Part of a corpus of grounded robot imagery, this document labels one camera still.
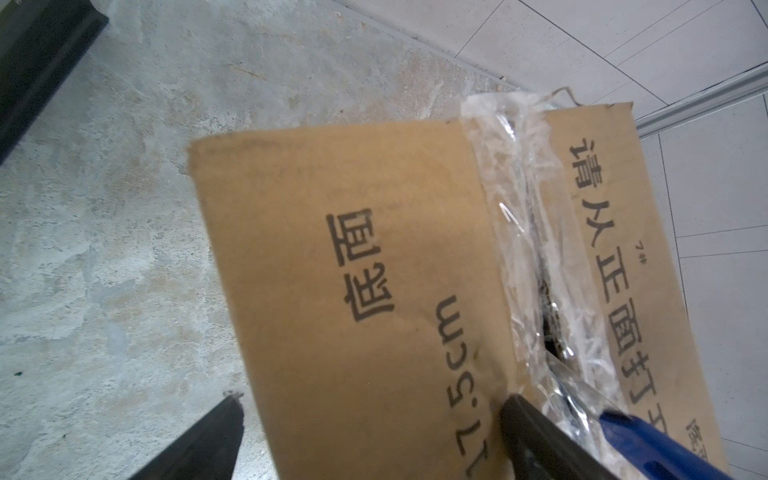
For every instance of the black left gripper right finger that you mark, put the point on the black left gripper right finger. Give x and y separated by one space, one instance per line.
538 449

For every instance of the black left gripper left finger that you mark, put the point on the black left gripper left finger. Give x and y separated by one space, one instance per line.
207 450

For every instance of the blue box cutter knife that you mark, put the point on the blue box cutter knife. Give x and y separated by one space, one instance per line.
653 453

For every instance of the brown cardboard express box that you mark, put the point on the brown cardboard express box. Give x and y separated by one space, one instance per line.
362 276

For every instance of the clear packing tape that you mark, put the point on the clear packing tape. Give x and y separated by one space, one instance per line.
563 358

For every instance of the black white chessboard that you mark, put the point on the black white chessboard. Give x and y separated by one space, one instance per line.
41 42

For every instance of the aluminium corner post right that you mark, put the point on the aluminium corner post right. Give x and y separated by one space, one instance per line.
734 90

